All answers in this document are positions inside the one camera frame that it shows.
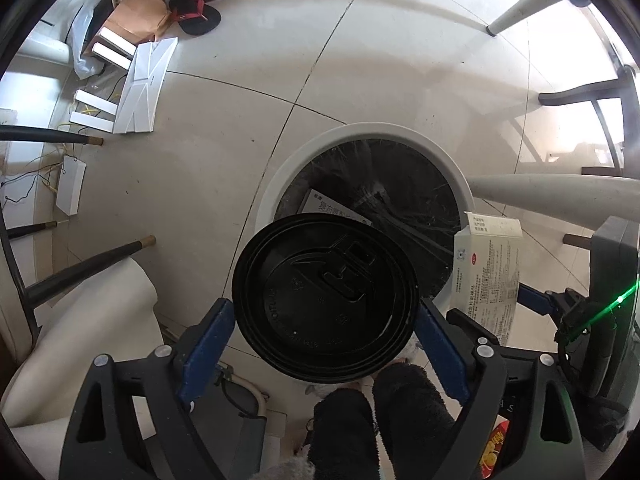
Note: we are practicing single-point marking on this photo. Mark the black and red shoes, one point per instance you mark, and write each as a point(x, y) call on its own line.
point(195, 12)

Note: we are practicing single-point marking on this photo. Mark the red and yellow snack packet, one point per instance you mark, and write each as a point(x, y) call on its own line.
point(492, 452)

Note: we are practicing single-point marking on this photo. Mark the fluffy grey slipper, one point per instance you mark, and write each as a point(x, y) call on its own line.
point(411, 352)

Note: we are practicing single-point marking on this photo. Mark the white flat printed box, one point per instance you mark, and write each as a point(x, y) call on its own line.
point(327, 206)

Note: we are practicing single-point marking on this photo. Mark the white flat device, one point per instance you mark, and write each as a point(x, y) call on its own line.
point(70, 185)

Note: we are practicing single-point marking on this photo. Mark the brown cardboard box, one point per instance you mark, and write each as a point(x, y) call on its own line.
point(140, 7)

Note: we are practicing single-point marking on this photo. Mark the white foam strip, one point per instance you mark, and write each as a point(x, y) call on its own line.
point(92, 121)
point(96, 102)

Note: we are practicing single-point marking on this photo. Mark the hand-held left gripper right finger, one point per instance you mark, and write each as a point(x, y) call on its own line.
point(442, 355)

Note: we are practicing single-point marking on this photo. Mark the black bin liner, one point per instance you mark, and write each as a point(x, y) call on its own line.
point(400, 185)

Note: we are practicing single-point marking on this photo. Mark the white plastic bag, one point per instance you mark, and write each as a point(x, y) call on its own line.
point(82, 27)

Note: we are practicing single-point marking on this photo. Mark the white printed medicine box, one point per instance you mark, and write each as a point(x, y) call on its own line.
point(487, 270)

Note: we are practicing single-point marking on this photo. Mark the white round trash bin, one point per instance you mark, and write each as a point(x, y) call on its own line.
point(360, 130)

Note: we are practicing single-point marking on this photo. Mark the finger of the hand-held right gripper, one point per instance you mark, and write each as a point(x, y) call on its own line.
point(535, 299)

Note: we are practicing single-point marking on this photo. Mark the white table leg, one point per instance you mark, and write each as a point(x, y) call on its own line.
point(45, 50)
point(540, 192)
point(530, 7)

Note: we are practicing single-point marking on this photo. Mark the dark wooden chair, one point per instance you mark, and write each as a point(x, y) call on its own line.
point(575, 95)

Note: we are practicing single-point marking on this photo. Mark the white foam block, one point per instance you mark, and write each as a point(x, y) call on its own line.
point(111, 55)
point(119, 41)

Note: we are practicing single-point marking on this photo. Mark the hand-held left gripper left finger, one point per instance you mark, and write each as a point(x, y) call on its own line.
point(207, 355)

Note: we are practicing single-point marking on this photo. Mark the white flattened cardboard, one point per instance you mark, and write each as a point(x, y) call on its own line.
point(142, 90)

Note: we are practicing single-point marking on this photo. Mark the grey chair with black legs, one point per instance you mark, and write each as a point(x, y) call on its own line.
point(75, 360)

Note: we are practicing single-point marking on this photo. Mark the black plastic cup lid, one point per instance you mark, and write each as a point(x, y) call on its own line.
point(325, 300)

